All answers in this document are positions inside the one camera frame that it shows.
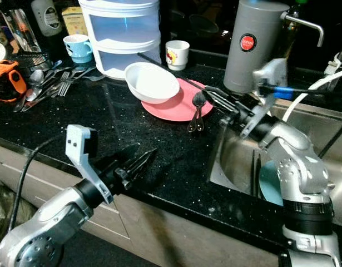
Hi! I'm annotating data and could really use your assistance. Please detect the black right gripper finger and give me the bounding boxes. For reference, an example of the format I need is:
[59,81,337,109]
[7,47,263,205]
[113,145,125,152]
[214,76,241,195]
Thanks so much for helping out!
[203,85,242,106]
[211,96,236,120]

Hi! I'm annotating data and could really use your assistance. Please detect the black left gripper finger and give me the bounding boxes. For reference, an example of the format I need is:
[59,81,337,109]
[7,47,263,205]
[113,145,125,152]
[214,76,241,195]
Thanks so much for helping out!
[122,146,159,171]
[118,160,153,194]

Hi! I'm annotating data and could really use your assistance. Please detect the black spoon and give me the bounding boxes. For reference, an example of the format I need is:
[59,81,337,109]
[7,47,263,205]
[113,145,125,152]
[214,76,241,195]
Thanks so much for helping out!
[187,91,207,133]
[195,105,206,133]

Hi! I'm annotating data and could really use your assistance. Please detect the pink plate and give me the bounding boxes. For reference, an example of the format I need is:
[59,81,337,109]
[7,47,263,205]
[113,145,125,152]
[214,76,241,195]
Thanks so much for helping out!
[141,78,216,122]

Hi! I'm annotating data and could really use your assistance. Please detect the grey thermos jug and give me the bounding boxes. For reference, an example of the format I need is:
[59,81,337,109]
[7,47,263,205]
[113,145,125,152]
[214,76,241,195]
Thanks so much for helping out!
[223,0,325,94]

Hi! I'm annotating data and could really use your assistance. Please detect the stainless steel sink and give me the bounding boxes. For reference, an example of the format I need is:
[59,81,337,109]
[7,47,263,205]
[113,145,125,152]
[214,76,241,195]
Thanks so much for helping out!
[210,95,342,212]

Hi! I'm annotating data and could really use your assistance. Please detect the white printed mug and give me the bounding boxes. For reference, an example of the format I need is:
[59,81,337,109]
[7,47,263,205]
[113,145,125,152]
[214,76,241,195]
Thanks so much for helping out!
[165,40,190,71]

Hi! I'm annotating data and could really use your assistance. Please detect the light blue plate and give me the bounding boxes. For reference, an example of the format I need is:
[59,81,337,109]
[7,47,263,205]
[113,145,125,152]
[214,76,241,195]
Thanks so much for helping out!
[259,160,285,206]

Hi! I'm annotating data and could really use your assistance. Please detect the olive oil bottle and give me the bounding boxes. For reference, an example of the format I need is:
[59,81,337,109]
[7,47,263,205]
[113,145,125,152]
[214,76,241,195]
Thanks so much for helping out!
[276,6,305,62]

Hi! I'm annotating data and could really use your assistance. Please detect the chrome faucet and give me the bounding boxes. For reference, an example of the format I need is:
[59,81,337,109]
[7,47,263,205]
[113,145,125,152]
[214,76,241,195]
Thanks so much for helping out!
[324,39,342,76]

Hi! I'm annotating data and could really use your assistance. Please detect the steel fork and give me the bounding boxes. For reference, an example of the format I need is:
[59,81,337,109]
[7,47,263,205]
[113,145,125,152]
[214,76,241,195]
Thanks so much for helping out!
[58,67,77,98]

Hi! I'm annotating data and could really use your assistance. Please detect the orange and black device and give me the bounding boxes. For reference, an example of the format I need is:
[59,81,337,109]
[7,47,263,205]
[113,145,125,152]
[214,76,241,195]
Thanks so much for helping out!
[0,60,28,103]

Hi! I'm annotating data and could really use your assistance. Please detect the white stacked food container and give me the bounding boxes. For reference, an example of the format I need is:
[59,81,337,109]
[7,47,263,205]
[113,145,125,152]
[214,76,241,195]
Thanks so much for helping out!
[79,0,161,80]

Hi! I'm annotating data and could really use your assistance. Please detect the olive camouflage fabric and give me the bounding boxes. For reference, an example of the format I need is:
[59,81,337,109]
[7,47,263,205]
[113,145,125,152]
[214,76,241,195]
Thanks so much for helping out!
[0,181,21,234]

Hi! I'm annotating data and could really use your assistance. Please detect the blue mug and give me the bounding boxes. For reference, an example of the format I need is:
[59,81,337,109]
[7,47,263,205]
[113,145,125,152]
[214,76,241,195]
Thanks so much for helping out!
[63,34,93,64]

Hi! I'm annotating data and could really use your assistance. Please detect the steel spoon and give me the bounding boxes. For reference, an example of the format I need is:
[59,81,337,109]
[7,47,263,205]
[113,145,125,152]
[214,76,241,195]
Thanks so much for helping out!
[29,70,46,103]

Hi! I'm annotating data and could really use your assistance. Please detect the tall glass jar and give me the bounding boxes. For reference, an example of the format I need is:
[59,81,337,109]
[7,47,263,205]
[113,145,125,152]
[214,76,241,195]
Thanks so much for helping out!
[4,6,42,53]

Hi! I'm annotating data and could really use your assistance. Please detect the yellow box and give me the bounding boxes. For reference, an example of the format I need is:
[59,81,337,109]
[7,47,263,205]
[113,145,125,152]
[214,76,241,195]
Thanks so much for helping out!
[61,7,89,37]

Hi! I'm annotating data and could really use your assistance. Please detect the dark bottle with white label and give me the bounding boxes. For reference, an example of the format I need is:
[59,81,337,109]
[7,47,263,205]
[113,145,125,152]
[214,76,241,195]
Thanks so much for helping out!
[31,0,60,37]

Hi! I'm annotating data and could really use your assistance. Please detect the black cable with blue tape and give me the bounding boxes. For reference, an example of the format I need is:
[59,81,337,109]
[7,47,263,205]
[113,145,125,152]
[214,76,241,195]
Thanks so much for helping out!
[260,83,342,159]

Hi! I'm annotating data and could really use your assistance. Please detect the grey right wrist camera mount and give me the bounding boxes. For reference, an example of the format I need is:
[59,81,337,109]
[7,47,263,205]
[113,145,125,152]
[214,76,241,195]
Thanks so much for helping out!
[240,57,288,140]

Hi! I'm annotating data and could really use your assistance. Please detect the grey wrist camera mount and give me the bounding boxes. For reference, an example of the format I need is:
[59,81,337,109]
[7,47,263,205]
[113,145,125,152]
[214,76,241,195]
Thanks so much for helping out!
[240,57,288,140]
[65,124,115,205]

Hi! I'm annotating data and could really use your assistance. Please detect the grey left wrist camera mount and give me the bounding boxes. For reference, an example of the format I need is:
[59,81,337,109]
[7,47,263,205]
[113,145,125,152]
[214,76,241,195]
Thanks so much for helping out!
[65,124,115,205]

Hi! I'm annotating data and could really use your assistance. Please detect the long white hose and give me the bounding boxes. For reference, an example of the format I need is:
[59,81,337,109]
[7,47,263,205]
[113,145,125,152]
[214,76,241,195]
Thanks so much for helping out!
[282,75,342,123]

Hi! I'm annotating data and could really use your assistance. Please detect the plain black cable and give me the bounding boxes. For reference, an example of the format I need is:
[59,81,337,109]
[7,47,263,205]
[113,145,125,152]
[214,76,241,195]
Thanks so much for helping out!
[8,135,68,231]

